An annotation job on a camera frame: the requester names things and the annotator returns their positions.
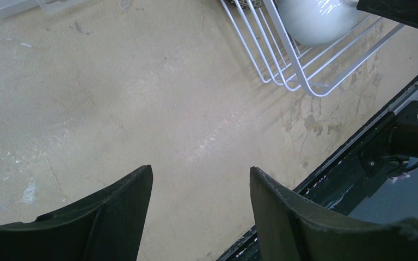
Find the black table edge rail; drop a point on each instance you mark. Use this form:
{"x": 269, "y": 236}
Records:
{"x": 341, "y": 185}

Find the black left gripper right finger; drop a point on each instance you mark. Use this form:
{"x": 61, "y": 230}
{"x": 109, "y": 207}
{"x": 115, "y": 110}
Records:
{"x": 292, "y": 227}

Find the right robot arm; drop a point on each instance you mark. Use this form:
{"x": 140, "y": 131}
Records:
{"x": 398, "y": 140}

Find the white bowl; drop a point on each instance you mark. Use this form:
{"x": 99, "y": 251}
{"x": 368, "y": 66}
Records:
{"x": 318, "y": 22}

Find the brown rimmed beige bowl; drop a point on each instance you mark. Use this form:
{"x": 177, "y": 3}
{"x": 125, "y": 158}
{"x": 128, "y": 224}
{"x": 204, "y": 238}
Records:
{"x": 246, "y": 4}

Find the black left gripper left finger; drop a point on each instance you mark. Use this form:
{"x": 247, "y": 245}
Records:
{"x": 106, "y": 225}

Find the clear plastic screw box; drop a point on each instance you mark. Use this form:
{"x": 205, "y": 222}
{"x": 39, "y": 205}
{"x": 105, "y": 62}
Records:
{"x": 13, "y": 7}

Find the white wire dish rack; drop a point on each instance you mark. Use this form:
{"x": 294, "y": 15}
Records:
{"x": 278, "y": 58}

